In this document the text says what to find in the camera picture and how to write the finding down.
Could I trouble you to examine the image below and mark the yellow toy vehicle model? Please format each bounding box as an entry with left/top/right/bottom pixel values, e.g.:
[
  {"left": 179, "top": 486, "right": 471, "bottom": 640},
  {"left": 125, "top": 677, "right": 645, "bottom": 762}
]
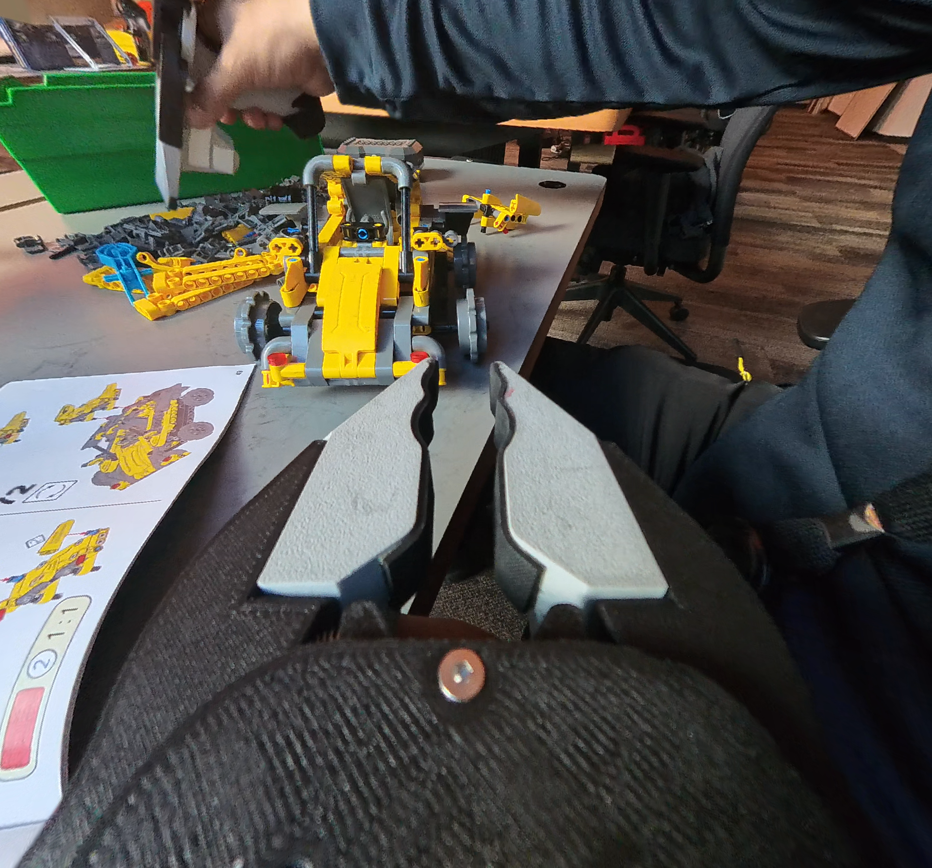
[{"left": 234, "top": 153, "right": 489, "bottom": 390}]

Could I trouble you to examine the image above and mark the pile of toy building pieces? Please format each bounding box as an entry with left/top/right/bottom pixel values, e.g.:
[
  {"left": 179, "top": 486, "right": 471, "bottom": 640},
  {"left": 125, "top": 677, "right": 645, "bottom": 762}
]
[{"left": 15, "top": 184, "right": 321, "bottom": 261}]

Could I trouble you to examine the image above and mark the blue brick separator tool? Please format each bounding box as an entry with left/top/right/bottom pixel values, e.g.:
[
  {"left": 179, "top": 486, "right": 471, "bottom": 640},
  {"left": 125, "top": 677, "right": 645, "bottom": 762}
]
[{"left": 96, "top": 242, "right": 157, "bottom": 305}]

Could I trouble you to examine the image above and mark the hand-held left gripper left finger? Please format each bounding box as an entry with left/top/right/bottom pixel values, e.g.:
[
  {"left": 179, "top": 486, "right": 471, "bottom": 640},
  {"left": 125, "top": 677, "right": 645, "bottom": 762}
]
[{"left": 256, "top": 359, "right": 439, "bottom": 603}]

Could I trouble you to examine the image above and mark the grey plastic case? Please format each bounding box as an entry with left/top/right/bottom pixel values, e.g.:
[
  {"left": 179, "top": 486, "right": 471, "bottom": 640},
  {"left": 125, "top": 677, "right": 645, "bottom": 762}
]
[{"left": 336, "top": 138, "right": 425, "bottom": 174}]

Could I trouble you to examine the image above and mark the black cloth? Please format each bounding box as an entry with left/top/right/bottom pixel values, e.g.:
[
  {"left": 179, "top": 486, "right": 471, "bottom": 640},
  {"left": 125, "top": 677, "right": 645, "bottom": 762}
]
[{"left": 532, "top": 340, "right": 783, "bottom": 498}]

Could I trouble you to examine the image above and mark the person's right forearm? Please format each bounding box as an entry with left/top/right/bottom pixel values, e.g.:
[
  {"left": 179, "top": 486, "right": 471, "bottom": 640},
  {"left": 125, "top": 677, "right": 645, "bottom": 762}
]
[{"left": 309, "top": 0, "right": 932, "bottom": 121}]

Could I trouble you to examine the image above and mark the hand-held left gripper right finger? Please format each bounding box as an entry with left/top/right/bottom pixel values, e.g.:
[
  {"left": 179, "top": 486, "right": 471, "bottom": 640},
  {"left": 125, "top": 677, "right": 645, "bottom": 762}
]
[{"left": 489, "top": 360, "right": 669, "bottom": 636}]

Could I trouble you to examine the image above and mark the wooden-edged table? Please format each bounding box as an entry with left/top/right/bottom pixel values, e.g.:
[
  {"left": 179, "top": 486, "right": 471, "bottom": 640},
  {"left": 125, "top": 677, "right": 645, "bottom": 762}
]
[{"left": 320, "top": 93, "right": 634, "bottom": 135}]

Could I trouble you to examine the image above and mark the toy instruction booklet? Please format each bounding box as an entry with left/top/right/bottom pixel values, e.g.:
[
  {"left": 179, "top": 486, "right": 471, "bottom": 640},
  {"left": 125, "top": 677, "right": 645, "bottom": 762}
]
[{"left": 0, "top": 364, "right": 257, "bottom": 829}]

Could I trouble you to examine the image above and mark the person's right hand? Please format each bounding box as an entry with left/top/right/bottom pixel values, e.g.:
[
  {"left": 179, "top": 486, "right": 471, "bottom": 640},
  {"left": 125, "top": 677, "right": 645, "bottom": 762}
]
[{"left": 185, "top": 0, "right": 337, "bottom": 131}]

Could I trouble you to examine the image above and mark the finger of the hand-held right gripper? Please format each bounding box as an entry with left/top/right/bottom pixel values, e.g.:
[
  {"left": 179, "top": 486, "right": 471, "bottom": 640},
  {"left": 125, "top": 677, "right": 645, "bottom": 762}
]
[
  {"left": 182, "top": 122, "right": 240, "bottom": 176},
  {"left": 154, "top": 0, "right": 196, "bottom": 211}
]

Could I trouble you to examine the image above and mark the clear plastic card case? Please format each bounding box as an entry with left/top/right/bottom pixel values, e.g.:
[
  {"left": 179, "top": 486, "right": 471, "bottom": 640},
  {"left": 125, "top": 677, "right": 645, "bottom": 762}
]
[
  {"left": 0, "top": 18, "right": 46, "bottom": 72},
  {"left": 50, "top": 15, "right": 133, "bottom": 70}
]

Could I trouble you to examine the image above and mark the black office chair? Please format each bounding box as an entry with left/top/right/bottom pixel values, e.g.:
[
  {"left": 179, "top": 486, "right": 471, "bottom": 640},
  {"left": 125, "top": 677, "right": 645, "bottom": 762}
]
[{"left": 564, "top": 105, "right": 780, "bottom": 367}]

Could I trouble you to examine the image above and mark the green plastic bin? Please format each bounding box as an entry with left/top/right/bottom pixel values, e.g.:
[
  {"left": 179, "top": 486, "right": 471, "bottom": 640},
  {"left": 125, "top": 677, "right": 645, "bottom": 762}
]
[{"left": 0, "top": 71, "right": 325, "bottom": 215}]

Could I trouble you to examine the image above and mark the black round stool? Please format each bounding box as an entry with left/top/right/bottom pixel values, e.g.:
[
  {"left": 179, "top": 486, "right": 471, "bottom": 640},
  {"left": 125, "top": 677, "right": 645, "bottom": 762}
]
[{"left": 797, "top": 298, "right": 856, "bottom": 351}]

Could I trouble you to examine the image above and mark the yellow toy boom assembly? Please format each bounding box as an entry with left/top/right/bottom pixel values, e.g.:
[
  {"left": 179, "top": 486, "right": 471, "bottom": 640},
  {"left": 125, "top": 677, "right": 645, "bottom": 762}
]
[{"left": 82, "top": 238, "right": 307, "bottom": 322}]

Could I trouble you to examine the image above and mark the small yellow toy assembly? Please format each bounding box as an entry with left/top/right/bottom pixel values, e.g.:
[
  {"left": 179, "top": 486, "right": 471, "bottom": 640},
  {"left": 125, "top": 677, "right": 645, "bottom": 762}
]
[{"left": 462, "top": 191, "right": 543, "bottom": 236}]

